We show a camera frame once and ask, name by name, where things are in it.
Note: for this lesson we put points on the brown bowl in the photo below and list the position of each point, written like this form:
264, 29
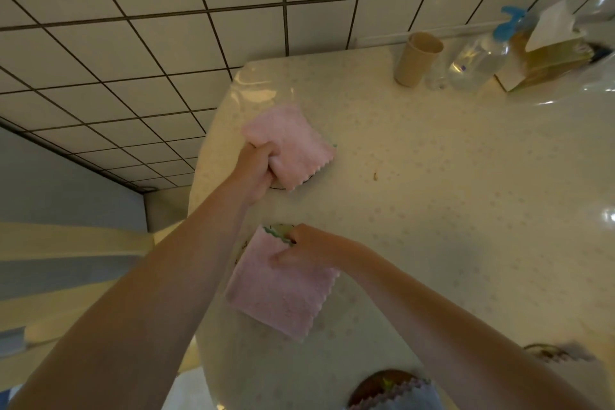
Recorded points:
372, 388

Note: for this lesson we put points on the light blue cloth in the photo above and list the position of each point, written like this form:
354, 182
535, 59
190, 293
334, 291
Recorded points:
408, 397

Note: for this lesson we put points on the person's right thumb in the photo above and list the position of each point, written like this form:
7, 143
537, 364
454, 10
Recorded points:
288, 256

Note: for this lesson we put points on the small clear glass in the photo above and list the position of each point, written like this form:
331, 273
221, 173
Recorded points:
436, 77

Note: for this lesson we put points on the person's right hand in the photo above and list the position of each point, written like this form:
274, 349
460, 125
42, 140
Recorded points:
326, 248

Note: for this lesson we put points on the beige cup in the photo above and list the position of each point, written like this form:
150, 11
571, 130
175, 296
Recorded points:
417, 61

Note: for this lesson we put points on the white patterned plate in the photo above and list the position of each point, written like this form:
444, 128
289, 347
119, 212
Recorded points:
279, 187
283, 230
545, 351

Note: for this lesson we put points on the person's left hand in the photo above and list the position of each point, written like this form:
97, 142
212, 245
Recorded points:
250, 174

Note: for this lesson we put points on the clear spray bottle blue trigger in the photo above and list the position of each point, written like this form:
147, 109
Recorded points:
478, 61

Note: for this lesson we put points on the person's left forearm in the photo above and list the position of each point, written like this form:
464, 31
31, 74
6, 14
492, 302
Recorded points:
144, 309

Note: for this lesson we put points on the person's right forearm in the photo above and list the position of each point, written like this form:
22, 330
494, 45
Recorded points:
456, 337

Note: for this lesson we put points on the pink fluffy cloth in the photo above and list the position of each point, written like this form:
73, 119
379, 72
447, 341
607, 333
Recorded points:
293, 145
283, 294

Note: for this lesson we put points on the yellow tissue box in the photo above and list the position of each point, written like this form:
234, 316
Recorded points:
547, 59

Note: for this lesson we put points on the person's left fingers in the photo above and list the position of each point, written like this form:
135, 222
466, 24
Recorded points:
270, 165

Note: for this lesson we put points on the white cloth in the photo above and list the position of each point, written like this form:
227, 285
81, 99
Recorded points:
584, 369

